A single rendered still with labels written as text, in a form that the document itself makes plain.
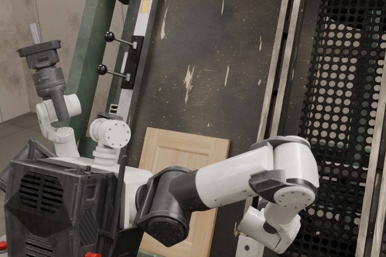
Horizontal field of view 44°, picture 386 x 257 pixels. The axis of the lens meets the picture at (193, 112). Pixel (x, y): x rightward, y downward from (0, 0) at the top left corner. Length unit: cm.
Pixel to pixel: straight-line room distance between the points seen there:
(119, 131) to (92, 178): 18
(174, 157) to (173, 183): 58
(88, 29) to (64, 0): 319
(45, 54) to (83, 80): 44
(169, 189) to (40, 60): 62
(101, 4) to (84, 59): 23
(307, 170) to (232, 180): 15
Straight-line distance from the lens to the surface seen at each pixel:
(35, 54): 147
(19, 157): 132
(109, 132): 115
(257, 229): 117
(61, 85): 146
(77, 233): 104
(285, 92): 148
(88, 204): 104
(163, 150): 165
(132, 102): 173
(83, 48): 190
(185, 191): 102
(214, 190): 99
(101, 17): 196
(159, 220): 101
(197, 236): 158
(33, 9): 549
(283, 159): 96
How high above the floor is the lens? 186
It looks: 20 degrees down
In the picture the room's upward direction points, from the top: 3 degrees counter-clockwise
